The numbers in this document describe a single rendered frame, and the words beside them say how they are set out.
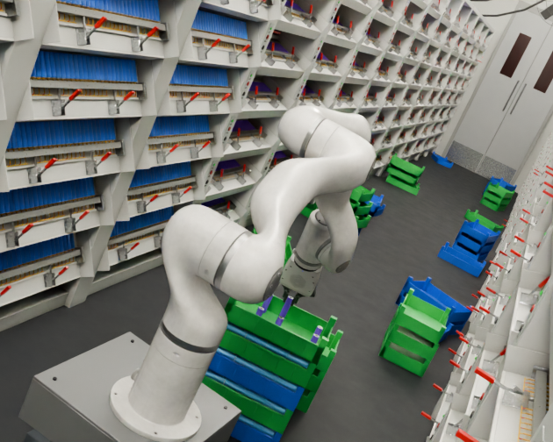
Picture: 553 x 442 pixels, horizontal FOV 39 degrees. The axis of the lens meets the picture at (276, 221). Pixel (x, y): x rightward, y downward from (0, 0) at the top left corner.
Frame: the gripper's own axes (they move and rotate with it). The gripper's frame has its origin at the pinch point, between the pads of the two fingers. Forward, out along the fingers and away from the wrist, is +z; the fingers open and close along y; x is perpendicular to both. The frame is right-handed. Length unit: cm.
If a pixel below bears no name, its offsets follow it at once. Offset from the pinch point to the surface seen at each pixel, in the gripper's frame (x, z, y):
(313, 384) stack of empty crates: 9.0, 40.8, 18.0
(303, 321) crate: 6.2, 13.4, 6.1
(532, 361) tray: -50, -62, 47
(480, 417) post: -55, -49, 44
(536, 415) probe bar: -71, -72, 45
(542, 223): 79, -8, 66
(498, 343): 5, -14, 56
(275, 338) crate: -11.9, 5.8, 1.3
